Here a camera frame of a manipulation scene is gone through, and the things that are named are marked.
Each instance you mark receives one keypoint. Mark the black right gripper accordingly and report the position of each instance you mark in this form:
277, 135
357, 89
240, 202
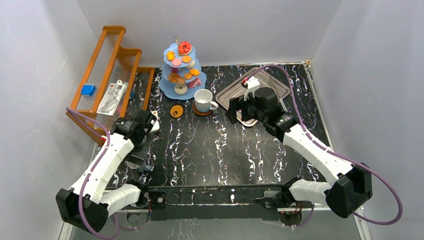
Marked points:
236, 104

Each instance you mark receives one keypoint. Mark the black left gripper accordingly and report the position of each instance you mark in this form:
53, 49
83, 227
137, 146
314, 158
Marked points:
145, 118

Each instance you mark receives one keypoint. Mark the white ceramic mug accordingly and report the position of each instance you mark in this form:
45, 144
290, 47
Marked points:
203, 101

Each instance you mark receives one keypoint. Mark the orange round coaster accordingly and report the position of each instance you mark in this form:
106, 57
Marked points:
176, 111

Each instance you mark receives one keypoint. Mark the brown wooden saucer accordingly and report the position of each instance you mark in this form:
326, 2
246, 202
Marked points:
200, 113

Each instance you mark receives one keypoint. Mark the round orange cookie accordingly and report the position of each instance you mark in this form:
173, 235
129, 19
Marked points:
186, 59
187, 76

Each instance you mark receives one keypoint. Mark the brown croissant pastry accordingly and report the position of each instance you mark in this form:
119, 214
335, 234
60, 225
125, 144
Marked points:
175, 78

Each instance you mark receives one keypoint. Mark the cream white donut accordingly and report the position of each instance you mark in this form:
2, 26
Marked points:
191, 65
180, 89

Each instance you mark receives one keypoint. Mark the magenta pink roll cake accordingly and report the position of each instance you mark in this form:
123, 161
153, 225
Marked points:
175, 69

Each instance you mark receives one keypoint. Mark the pink round macaron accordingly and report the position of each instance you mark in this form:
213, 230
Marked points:
176, 62

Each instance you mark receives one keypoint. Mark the orange fish-shaped cookie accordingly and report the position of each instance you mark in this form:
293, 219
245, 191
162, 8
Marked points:
170, 55

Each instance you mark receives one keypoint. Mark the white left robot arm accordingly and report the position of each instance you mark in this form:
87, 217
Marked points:
86, 204

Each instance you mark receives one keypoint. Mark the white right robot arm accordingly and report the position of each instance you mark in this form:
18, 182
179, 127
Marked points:
347, 186

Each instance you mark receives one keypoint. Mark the white staple box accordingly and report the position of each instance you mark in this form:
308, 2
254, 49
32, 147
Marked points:
156, 125

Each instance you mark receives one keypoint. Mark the clear ruler set package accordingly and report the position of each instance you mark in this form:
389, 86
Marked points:
112, 98

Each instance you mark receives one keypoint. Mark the silver metal tray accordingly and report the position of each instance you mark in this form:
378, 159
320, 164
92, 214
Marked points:
236, 89

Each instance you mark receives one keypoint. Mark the orange wooden tiered rack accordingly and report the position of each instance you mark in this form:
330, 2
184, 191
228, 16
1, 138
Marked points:
109, 62

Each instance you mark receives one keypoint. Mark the blue three-tier cake stand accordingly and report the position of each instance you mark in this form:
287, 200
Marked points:
167, 87

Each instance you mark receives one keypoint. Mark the blue eraser block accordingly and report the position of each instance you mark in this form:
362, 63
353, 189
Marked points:
88, 90

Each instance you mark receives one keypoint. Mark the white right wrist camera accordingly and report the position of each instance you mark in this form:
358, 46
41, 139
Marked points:
251, 84

